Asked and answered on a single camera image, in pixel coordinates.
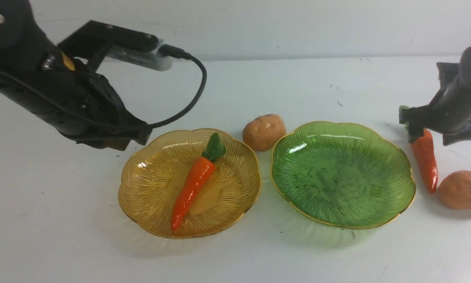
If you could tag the amber ribbed glass plate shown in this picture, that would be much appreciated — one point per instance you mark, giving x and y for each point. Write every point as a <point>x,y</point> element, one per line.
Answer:
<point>154,176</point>

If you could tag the brown potato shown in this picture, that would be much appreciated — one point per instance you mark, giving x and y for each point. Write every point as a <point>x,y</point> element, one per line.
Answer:
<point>263,132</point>
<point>455,190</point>

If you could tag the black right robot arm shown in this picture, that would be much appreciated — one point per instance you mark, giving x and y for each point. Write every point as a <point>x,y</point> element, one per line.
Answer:
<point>449,111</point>

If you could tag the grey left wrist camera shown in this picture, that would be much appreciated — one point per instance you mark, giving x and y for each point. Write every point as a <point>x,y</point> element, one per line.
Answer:
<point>95,41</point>

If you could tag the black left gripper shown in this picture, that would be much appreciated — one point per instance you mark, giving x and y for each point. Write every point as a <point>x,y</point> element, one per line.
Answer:
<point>95,105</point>

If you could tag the orange carrot with green leaves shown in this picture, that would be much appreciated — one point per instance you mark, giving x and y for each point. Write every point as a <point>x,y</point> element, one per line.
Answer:
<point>199,174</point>

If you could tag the green ribbed glass plate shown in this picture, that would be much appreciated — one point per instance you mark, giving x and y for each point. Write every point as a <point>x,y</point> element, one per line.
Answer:
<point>342,175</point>

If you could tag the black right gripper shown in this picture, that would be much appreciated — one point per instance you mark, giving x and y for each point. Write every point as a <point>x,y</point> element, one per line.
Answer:
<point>450,107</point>

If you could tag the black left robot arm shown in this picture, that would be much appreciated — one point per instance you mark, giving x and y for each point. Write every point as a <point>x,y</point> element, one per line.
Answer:
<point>23,50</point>

